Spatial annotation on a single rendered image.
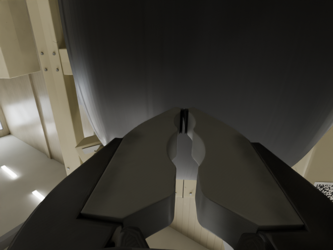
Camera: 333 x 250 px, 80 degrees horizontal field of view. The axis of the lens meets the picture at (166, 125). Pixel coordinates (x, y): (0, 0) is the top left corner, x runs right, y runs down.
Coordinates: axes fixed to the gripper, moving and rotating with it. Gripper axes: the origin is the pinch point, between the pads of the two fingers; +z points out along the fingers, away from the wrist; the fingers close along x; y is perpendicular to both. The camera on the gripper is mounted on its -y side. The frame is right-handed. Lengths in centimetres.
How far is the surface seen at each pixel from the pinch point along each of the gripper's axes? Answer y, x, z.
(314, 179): 26.8, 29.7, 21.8
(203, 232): 529, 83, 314
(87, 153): 52, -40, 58
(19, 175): 614, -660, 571
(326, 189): 29.2, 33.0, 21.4
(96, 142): 47, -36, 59
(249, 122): 3.6, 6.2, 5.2
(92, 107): 3.6, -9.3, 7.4
